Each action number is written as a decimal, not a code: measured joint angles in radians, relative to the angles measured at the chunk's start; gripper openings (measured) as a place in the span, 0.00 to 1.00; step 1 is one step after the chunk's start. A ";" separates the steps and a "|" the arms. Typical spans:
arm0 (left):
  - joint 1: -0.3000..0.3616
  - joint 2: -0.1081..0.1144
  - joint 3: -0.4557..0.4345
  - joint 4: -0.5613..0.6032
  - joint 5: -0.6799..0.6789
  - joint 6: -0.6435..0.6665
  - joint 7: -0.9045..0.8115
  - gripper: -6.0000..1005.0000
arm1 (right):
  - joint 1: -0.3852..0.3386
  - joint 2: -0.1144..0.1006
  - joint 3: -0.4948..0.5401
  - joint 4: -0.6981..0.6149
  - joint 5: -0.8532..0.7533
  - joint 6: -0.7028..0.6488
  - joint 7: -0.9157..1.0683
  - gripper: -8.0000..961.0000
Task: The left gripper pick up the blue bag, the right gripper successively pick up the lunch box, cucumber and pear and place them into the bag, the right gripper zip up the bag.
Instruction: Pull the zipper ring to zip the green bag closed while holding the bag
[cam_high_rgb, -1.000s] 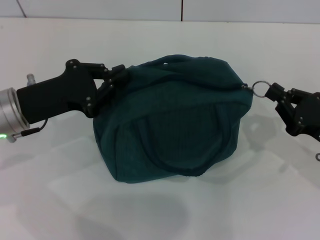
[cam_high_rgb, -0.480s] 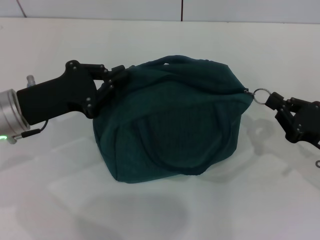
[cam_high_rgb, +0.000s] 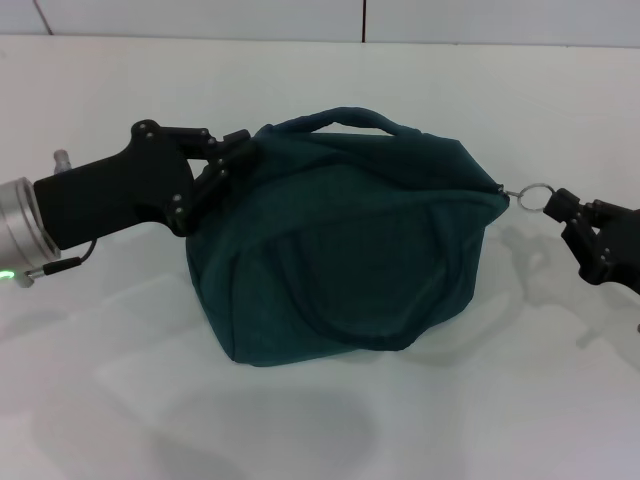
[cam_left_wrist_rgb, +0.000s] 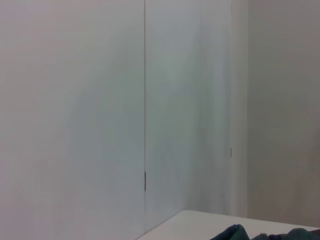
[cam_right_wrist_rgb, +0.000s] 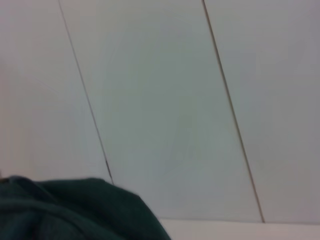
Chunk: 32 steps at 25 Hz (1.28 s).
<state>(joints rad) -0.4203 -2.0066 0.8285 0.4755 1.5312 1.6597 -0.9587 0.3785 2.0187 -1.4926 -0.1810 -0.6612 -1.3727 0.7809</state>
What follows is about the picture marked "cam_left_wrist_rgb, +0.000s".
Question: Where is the dark blue insulated lunch bag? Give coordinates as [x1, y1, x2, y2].
[209, 223, 320, 240]

